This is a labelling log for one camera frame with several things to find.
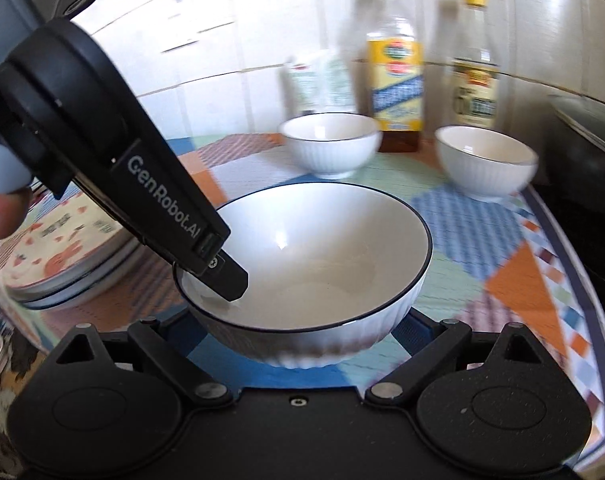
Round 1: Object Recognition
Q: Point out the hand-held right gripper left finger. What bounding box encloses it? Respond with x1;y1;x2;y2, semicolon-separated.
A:
47;316;234;407

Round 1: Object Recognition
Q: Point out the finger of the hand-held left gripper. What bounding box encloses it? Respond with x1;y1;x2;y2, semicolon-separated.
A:
201;254;250;304

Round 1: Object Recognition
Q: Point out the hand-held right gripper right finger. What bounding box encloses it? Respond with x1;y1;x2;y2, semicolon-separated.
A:
364;309;550;407

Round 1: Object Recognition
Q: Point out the white ribbed bowl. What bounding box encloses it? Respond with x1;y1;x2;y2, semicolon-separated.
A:
434;125;539;204
172;182;433;369
278;113;382;180

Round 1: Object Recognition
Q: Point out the blue fried egg plate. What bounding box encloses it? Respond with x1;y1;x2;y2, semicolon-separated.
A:
10;232;144;302

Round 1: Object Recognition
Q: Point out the rabbit print oval plate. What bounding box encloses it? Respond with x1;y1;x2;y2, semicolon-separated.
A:
0;191;133;297

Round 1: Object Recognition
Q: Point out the person's left hand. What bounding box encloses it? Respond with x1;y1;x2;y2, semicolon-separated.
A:
0;192;31;264

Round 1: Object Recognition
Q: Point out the checked colourful tablecloth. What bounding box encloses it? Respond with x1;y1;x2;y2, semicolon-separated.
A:
0;132;605;433

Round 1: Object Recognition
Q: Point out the white salt bag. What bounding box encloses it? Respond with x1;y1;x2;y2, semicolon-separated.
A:
281;51;359;117

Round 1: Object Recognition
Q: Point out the black wok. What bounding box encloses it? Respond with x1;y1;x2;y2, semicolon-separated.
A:
546;110;605;261

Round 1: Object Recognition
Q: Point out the yellow label cooking wine bottle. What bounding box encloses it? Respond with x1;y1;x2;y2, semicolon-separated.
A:
364;0;426;154

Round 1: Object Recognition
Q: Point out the yellow cap vinegar bottle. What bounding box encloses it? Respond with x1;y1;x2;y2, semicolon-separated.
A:
449;0;501;131

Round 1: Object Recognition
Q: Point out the glass wok lid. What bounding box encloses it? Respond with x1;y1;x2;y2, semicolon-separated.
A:
548;93;605;162

